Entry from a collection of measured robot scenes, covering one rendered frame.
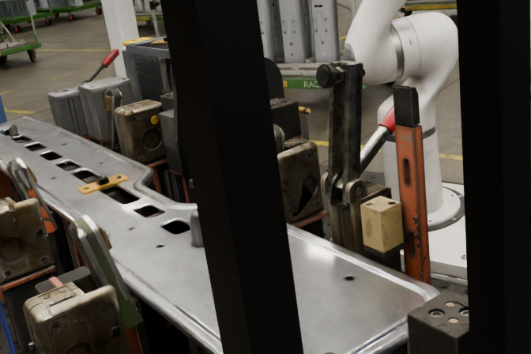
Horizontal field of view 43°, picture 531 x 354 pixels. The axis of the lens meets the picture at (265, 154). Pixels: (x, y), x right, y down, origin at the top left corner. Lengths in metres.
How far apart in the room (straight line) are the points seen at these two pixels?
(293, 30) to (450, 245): 4.26
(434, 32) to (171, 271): 0.76
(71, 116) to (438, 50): 0.91
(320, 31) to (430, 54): 4.05
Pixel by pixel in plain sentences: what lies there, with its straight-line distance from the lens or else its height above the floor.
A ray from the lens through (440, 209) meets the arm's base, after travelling 1.49.
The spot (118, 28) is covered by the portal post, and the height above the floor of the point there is 0.86.
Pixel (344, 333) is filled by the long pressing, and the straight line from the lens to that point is 0.67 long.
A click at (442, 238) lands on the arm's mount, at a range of 1.40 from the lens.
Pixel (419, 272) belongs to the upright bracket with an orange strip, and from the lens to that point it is 0.81.
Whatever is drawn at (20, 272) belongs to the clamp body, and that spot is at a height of 0.94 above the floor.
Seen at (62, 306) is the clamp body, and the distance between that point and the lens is 0.73.
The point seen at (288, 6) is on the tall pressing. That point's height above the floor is 0.77.
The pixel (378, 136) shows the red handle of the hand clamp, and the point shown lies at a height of 1.11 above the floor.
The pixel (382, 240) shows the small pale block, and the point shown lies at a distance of 0.77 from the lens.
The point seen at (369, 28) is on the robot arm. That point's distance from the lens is 1.30.
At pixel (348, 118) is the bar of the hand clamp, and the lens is 0.80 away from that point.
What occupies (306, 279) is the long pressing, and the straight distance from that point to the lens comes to 0.77.
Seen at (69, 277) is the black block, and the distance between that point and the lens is 0.90.
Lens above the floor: 1.38
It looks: 19 degrees down
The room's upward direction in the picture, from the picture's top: 8 degrees counter-clockwise
